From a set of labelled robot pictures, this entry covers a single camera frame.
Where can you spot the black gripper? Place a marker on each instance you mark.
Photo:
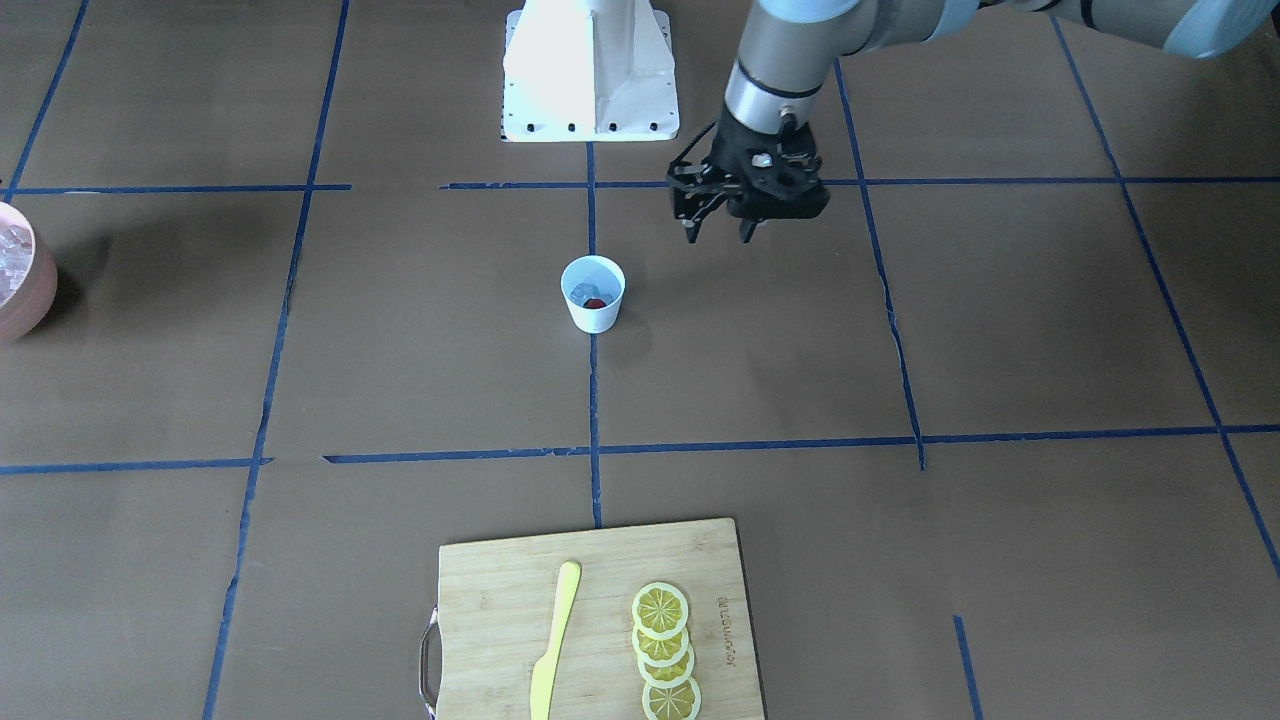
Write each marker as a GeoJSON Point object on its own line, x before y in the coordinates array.
{"type": "Point", "coordinates": [727, 150]}

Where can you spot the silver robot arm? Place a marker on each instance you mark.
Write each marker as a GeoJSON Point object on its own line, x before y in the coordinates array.
{"type": "Point", "coordinates": [788, 48]}

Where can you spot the light blue plastic cup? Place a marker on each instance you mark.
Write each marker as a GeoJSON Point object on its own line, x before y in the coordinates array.
{"type": "Point", "coordinates": [608, 276]}

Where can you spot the pink bowl of ice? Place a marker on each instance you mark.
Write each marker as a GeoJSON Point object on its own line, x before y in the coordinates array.
{"type": "Point", "coordinates": [30, 276]}

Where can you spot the lemon slice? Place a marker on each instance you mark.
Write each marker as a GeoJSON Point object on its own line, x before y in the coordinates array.
{"type": "Point", "coordinates": [660, 652]}
{"type": "Point", "coordinates": [679, 702]}
{"type": "Point", "coordinates": [660, 610]}
{"type": "Point", "coordinates": [667, 676]}

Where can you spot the bamboo cutting board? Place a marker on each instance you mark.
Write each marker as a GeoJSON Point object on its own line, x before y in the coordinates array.
{"type": "Point", "coordinates": [495, 599]}

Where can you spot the yellow plastic knife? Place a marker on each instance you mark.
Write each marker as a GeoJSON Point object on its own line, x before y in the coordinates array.
{"type": "Point", "coordinates": [544, 671]}

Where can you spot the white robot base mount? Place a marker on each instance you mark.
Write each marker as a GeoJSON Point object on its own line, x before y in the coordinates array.
{"type": "Point", "coordinates": [588, 71]}

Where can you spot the metal cutting board handle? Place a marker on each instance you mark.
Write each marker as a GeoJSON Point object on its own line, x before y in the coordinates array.
{"type": "Point", "coordinates": [427, 694]}

